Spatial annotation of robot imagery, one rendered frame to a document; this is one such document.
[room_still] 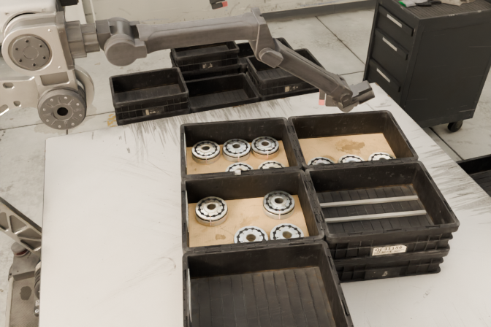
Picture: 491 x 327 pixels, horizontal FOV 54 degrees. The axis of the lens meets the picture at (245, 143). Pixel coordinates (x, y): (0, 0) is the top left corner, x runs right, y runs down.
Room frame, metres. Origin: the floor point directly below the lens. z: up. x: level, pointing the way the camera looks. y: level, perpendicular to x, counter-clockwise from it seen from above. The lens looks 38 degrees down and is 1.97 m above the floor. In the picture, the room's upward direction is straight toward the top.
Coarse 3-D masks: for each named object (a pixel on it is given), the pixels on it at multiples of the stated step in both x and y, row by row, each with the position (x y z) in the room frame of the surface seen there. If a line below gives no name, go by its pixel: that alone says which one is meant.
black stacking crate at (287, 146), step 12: (276, 120) 1.47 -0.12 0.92; (192, 132) 1.43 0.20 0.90; (204, 132) 1.44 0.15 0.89; (216, 132) 1.44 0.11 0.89; (228, 132) 1.45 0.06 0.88; (240, 132) 1.45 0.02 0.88; (252, 132) 1.46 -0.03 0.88; (264, 132) 1.46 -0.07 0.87; (276, 132) 1.47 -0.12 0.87; (192, 144) 1.43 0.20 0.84; (288, 144) 1.37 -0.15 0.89; (288, 156) 1.35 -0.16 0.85
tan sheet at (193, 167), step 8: (280, 144) 1.45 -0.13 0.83; (280, 152) 1.40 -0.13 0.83; (192, 160) 1.35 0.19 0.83; (224, 160) 1.35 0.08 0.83; (248, 160) 1.35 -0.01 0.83; (256, 160) 1.35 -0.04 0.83; (264, 160) 1.35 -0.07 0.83; (272, 160) 1.35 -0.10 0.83; (280, 160) 1.35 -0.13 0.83; (192, 168) 1.31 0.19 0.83; (200, 168) 1.31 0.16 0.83; (208, 168) 1.31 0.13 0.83; (216, 168) 1.31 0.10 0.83; (224, 168) 1.31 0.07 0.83; (256, 168) 1.31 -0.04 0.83
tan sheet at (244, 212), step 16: (192, 208) 1.11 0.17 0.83; (240, 208) 1.11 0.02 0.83; (256, 208) 1.11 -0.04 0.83; (192, 224) 1.04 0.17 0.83; (224, 224) 1.04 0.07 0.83; (240, 224) 1.04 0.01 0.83; (256, 224) 1.04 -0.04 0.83; (272, 224) 1.04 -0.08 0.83; (304, 224) 1.04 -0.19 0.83; (192, 240) 0.97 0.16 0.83; (208, 240) 0.97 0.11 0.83; (224, 240) 0.97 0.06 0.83
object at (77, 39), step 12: (60, 12) 1.08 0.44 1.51; (60, 24) 1.02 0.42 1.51; (72, 24) 1.06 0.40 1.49; (84, 24) 1.07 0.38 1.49; (60, 36) 1.01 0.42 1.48; (72, 36) 1.03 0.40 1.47; (84, 36) 1.04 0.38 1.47; (96, 36) 1.05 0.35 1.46; (72, 48) 1.02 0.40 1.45; (84, 48) 1.03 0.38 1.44; (96, 48) 1.05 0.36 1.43; (72, 60) 1.02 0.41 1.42
